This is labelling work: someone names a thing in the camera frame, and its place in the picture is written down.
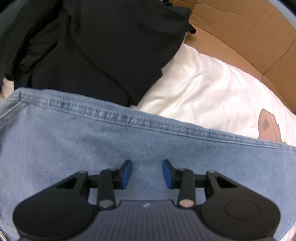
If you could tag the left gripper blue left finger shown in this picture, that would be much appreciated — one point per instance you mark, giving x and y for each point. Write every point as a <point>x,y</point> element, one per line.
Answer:
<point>125,173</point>

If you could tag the light blue denim jeans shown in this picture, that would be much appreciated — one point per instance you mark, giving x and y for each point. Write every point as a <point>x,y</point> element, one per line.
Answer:
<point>48,135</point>

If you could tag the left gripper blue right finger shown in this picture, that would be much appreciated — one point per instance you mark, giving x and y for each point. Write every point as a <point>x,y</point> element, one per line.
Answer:
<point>169,173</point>

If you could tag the flattened brown cardboard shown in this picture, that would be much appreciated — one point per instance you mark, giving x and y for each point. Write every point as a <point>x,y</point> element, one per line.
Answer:
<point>253,36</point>

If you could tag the cream bear print bedsheet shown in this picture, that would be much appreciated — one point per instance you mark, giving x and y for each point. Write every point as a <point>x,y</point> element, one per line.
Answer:
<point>206,92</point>

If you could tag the black garment pile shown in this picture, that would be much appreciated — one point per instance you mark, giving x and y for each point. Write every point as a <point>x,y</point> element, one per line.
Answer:
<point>109,50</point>

